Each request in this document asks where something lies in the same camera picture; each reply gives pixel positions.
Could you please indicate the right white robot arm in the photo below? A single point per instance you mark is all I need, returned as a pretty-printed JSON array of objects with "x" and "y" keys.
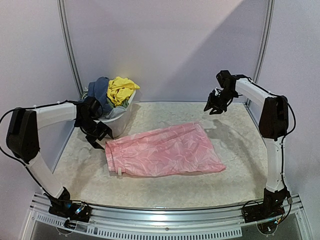
[{"x": 273, "y": 123}]

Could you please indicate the yellow garment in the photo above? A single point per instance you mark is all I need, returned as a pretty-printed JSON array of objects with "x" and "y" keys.
[{"x": 120, "y": 89}]

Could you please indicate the aluminium front rail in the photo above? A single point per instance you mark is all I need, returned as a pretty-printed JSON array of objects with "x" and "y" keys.
[{"x": 215, "y": 223}]

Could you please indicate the right aluminium frame post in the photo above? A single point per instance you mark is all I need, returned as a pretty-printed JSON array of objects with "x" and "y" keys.
[{"x": 264, "y": 39}]

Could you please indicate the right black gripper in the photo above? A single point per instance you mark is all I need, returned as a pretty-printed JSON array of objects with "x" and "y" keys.
[{"x": 216, "y": 99}]

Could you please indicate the pink patterned shorts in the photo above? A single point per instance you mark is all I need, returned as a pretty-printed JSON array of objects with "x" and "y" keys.
[{"x": 175, "y": 150}]

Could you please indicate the aluminium frame post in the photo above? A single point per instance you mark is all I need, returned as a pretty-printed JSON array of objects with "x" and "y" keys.
[
  {"x": 61, "y": 5},
  {"x": 264, "y": 39}
]

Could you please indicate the grey garment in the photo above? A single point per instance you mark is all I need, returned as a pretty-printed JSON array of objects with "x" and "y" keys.
[{"x": 116, "y": 111}]

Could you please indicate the left aluminium frame post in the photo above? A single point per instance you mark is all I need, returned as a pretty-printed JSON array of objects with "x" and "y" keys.
[{"x": 61, "y": 5}]

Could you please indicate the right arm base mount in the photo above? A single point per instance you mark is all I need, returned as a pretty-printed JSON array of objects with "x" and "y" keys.
[{"x": 274, "y": 204}]

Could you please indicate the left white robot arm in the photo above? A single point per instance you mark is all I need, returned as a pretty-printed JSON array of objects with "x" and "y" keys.
[{"x": 22, "y": 137}]

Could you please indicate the blue garment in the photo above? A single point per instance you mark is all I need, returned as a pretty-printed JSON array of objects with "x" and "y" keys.
[{"x": 98, "y": 90}]

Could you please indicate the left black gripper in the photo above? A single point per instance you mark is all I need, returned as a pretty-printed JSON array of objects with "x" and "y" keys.
[{"x": 104, "y": 130}]

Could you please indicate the white plastic laundry basket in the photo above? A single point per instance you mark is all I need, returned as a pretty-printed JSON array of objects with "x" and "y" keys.
[{"x": 120, "y": 120}]

